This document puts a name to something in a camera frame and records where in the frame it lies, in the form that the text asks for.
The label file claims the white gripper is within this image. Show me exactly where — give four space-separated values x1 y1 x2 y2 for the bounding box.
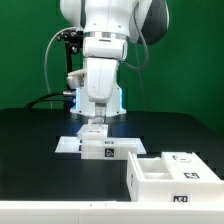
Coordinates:
67 58 119 122

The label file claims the small white cabinet door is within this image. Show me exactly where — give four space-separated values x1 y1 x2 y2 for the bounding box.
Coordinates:
77 121 108 140

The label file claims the white cabinet top tray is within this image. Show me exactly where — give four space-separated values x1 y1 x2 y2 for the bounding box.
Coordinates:
55 136 146 160

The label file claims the white cabinet body box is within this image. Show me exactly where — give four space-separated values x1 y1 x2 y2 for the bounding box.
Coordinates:
126 153 224 203

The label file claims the white door with knob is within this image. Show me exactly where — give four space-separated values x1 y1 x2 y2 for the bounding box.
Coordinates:
162 152 221 183

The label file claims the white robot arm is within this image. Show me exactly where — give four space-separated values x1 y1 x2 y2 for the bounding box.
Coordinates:
60 0 169 123

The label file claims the black camera stand pole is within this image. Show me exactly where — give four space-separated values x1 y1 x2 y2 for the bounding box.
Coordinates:
63 40 80 111

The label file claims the black cable bundle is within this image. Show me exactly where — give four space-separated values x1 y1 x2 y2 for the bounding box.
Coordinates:
23 92 68 110

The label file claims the black camera on stand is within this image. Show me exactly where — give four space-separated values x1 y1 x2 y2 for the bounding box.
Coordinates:
56 28 83 42

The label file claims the white camera cable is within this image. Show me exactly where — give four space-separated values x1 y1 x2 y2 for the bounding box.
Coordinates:
44 27 76 110

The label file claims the white front border wall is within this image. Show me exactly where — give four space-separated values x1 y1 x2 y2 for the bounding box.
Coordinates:
0 201 224 224

